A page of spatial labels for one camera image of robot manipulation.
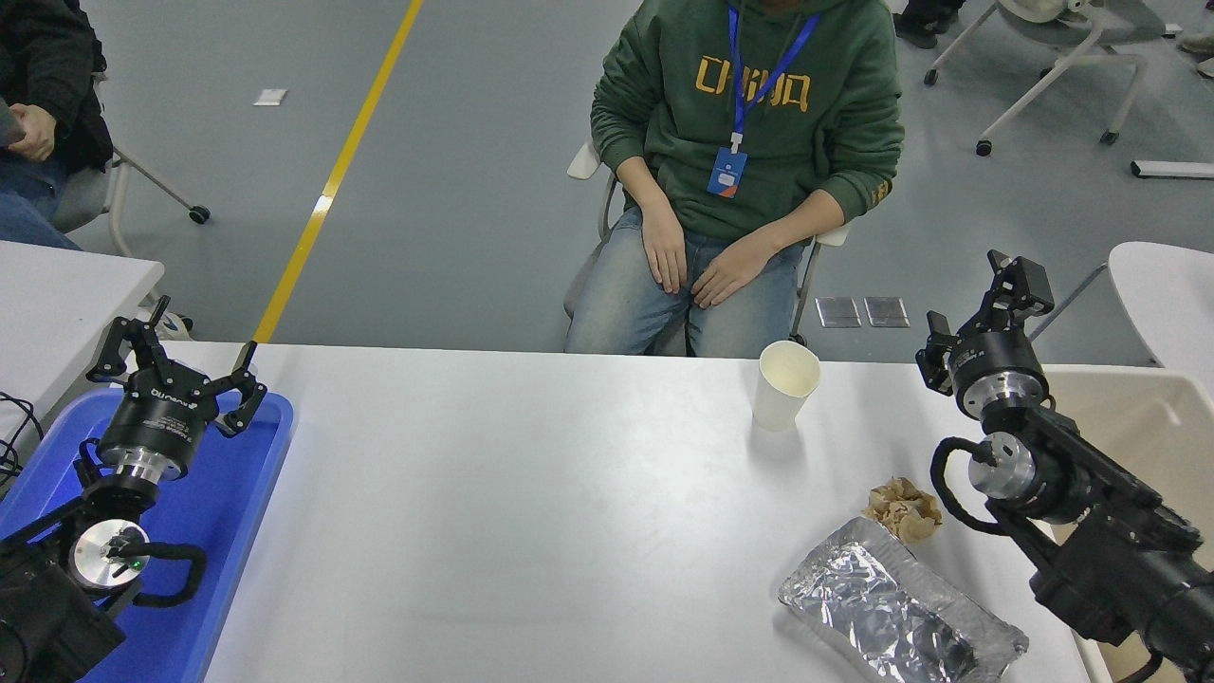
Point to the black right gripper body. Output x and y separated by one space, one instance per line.
996 353

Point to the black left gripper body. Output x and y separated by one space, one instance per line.
156 422

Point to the tan paper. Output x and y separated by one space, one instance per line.
903 512

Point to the white paper cup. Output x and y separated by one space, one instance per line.
782 394

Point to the silver foil tray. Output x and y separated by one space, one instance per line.
882 598

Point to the person's left hand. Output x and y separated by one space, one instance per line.
730 275

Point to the person's hand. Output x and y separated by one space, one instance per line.
33 133

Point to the person's right hand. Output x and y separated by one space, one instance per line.
666 249

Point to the silver floor plate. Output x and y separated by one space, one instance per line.
887 312
838 312

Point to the white caster foot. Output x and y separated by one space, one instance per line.
175 327

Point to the white side table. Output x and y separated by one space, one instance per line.
57 304

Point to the blue plastic tray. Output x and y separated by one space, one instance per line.
223 531

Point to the white round table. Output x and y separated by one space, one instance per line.
1167 294

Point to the large pale bin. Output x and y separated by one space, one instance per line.
1138 427

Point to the grey wheeled chair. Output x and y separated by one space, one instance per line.
81 194

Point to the white flat bar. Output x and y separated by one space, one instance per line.
1176 170

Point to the blue id badge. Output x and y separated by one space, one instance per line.
727 173

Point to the white paper slip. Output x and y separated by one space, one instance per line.
270 97

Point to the white office chair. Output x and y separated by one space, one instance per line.
583 161

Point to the white wheeled chair frame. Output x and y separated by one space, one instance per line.
1062 62

